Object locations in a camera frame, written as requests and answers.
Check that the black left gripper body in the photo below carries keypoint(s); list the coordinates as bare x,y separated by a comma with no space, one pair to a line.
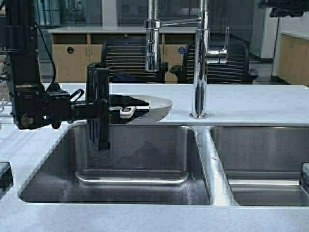
58,107

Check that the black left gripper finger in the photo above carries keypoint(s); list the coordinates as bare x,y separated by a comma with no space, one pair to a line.
99,134
97,84

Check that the white frying pan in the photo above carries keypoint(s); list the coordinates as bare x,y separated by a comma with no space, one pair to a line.
149,109

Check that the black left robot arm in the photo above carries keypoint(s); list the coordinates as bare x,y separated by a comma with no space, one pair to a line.
35,106

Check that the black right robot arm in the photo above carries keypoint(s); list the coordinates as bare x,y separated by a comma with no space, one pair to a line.
284,8

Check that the left black office chair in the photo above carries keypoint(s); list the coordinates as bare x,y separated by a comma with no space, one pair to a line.
124,56

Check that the black office chair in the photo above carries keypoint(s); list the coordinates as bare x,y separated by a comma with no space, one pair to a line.
124,56
236,71

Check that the wooden background counter cabinet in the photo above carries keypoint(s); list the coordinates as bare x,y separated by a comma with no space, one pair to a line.
75,47

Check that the left stainless sink basin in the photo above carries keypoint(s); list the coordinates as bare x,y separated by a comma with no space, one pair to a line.
143,165

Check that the stainless sink basin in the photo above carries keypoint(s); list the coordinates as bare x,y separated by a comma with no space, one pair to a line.
143,165
263,164

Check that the chrome pull-down sprayer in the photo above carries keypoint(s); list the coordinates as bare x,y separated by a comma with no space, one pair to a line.
152,25

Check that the chrome kitchen faucet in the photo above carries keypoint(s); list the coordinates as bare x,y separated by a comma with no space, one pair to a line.
204,56

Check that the right black office chair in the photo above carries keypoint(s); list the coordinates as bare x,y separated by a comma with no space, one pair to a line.
236,71

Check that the right stainless sink basin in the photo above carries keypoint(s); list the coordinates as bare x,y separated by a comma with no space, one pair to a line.
263,164

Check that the wooden right side cabinet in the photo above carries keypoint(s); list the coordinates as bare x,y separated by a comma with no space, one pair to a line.
294,60

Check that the white wire cart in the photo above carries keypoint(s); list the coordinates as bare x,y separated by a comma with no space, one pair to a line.
4,90

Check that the left base camera mount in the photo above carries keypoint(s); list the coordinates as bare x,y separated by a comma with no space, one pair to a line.
6,177

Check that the base camera mount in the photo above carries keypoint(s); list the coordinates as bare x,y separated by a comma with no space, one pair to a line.
304,177
6,177

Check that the right base camera mount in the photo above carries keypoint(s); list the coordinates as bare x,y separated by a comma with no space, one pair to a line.
304,177

